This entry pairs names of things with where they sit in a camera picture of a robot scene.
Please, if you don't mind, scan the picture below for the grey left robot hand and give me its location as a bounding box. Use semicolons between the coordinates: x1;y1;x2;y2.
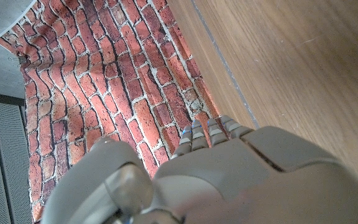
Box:
40;114;358;224

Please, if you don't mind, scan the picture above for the red brick print backdrop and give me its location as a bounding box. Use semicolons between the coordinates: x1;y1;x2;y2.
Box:
0;0;229;223

